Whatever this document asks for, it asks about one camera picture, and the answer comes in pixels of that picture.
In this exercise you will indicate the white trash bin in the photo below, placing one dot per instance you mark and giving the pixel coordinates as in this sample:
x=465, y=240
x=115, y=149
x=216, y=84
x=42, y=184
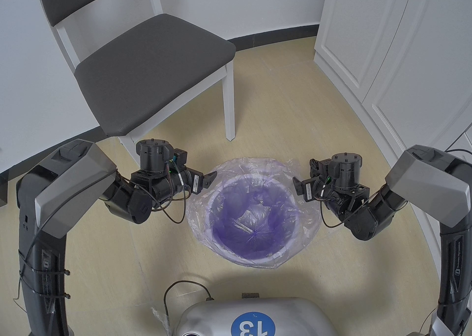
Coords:
x=254, y=260

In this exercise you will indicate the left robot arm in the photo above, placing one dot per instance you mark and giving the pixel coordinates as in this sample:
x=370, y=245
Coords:
x=73, y=187

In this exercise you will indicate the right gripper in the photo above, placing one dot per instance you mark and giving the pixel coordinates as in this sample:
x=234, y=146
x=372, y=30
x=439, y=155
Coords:
x=307, y=189

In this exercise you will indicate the white chair grey seat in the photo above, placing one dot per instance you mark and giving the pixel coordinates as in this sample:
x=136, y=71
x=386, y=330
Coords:
x=155, y=69

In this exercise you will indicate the clear plastic scrap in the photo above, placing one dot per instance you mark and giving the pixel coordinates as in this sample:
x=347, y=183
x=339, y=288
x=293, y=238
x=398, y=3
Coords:
x=160, y=318

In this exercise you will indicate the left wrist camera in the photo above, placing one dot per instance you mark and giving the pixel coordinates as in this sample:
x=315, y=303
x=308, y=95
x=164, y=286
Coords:
x=180, y=158

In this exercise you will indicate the purple plastic bag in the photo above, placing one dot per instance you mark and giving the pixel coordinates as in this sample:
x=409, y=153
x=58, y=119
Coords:
x=254, y=216

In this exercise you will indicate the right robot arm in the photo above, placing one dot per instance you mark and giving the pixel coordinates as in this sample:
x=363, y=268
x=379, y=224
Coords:
x=424, y=179

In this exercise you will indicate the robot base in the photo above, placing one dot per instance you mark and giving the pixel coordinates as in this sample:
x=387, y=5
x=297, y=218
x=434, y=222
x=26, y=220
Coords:
x=295, y=316

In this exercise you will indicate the white wardrobe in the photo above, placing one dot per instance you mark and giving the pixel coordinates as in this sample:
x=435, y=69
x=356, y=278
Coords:
x=405, y=69

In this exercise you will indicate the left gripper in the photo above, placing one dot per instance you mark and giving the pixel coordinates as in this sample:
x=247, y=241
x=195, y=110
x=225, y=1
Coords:
x=197, y=183

